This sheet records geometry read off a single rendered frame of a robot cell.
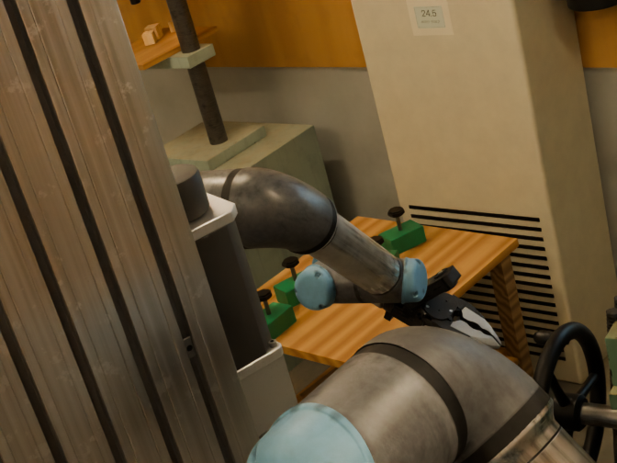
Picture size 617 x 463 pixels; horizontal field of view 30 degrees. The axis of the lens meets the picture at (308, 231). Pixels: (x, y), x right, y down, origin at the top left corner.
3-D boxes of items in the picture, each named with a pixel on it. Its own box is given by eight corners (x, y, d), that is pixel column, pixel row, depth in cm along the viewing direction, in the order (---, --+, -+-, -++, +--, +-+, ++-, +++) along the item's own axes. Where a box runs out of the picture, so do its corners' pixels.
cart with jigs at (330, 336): (395, 362, 367) (348, 182, 341) (549, 400, 328) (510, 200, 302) (256, 484, 327) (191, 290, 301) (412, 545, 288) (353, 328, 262)
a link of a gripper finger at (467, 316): (499, 354, 205) (454, 328, 207) (510, 331, 201) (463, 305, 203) (492, 364, 202) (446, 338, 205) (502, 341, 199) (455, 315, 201)
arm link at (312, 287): (345, 268, 191) (371, 251, 201) (286, 269, 197) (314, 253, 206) (353, 313, 193) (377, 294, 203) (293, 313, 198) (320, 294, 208)
